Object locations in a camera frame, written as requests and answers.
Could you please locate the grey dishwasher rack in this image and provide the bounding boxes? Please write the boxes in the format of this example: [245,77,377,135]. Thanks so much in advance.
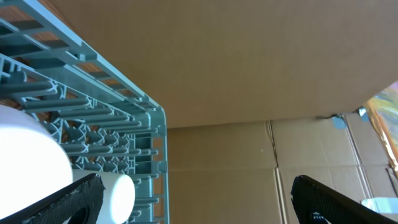
[1,0,170,223]

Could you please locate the small pink plate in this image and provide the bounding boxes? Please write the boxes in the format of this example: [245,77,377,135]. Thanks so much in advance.
[1,105,73,219]

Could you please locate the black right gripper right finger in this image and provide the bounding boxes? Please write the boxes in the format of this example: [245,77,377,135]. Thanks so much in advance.
[290,175,397,224]

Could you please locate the blue tape piece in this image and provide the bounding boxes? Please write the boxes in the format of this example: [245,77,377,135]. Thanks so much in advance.
[331,114,346,129]

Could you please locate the white cup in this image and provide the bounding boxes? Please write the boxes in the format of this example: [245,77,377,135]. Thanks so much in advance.
[73,169,136,224]

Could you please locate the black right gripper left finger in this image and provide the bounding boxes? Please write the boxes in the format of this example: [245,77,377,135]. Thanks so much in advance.
[1,173,105,224]

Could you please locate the colourful blurred background object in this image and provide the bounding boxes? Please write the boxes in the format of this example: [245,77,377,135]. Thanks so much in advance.
[364,82,397,176]

